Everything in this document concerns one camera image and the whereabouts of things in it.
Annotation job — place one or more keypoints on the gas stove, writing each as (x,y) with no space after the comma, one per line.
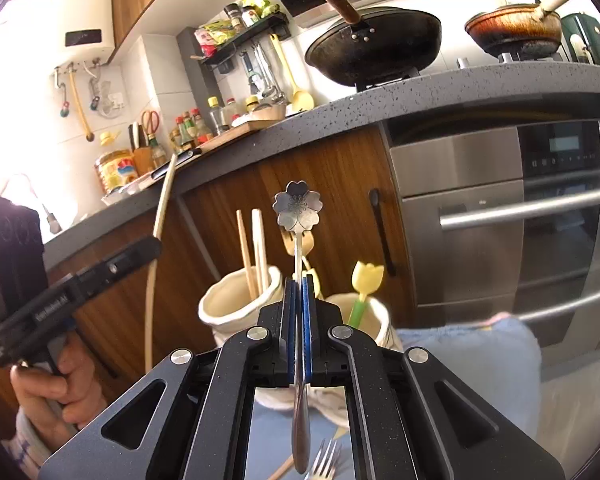
(387,80)

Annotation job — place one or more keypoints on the grey speckled countertop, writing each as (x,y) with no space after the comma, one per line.
(430,95)

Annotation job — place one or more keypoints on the wooden cutting board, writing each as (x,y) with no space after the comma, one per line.
(232,135)

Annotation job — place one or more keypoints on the white wall socket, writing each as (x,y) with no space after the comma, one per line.
(109,104)

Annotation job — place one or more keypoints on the group of sauce bottles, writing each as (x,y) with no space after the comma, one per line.
(200,125)

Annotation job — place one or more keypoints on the green kitchen appliance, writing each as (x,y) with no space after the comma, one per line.
(582,40)

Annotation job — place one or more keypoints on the yellow label jar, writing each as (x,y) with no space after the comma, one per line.
(115,170)

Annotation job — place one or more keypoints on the white water heater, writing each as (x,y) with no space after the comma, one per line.
(85,20)

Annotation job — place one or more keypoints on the person's left hand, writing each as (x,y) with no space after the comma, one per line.
(70,395)

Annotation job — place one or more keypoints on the wooden knife block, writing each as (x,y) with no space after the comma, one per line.
(142,157)

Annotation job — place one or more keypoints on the silver flower-ended spoon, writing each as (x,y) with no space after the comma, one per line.
(295,205)

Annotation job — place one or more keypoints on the printed blue blanket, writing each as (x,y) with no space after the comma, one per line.
(455,355)

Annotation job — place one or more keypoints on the wooden base cabinet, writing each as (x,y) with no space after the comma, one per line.
(325,170)

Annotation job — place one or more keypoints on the silver fork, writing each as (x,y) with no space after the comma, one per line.
(325,465)

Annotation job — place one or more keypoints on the black wok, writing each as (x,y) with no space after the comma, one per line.
(375,45)

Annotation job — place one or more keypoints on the stainless steel oven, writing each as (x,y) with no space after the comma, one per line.
(460,240)

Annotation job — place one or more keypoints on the yellow tulip spoon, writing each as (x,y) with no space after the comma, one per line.
(367,277)

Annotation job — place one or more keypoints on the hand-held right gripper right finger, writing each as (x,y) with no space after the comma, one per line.
(308,320)

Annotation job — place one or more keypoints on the black spice rack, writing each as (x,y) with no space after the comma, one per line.
(250,35)

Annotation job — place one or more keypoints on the person's left forearm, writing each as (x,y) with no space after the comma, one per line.
(30,452)

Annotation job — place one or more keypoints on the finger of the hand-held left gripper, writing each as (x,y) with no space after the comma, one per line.
(120,267)

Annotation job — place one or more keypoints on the yellow spatula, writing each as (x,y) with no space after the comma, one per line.
(300,97)

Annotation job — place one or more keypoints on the cream ceramic utensil holder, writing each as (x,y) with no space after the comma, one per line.
(230,310)

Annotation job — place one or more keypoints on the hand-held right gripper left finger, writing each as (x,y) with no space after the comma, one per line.
(291,320)

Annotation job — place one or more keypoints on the brown frying pan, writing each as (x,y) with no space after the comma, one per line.
(515,30)

